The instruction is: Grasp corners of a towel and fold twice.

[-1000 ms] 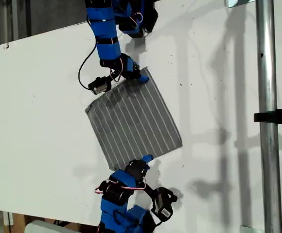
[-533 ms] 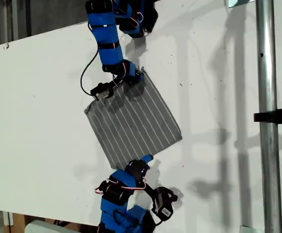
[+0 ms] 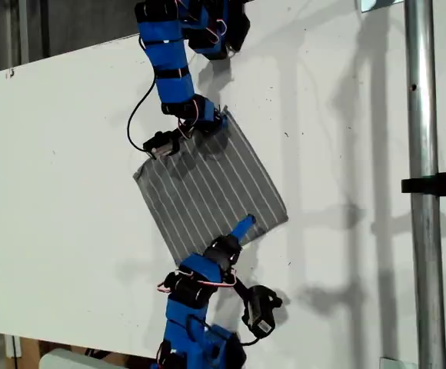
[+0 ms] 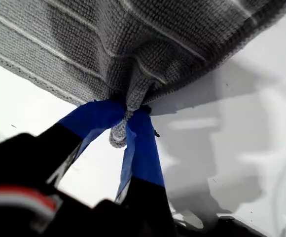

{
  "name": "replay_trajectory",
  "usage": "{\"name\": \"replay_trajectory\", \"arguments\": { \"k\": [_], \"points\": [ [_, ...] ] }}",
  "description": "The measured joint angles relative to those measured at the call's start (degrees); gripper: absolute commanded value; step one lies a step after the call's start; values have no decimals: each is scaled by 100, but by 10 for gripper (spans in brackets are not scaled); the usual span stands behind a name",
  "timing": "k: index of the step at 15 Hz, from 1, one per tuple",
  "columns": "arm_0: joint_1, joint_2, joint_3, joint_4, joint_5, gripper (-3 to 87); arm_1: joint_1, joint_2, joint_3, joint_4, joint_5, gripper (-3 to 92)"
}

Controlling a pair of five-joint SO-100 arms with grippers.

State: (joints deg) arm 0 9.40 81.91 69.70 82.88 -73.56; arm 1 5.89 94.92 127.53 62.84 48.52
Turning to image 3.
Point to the black camera box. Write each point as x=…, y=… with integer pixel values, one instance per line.
x=261, y=315
x=161, y=145

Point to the grey white-striped towel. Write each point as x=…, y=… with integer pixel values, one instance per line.
x=207, y=184

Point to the grey background pole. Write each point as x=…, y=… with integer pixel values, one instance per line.
x=24, y=30

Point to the steel post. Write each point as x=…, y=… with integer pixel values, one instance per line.
x=423, y=115

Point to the white bar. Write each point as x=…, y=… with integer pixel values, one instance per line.
x=11, y=346

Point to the wooden table leg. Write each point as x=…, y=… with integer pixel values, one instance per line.
x=28, y=355

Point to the small table edge bracket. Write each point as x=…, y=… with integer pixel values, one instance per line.
x=10, y=73

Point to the white box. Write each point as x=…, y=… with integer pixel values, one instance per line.
x=65, y=361

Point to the short black camera stalk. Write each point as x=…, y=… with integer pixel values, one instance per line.
x=241, y=290

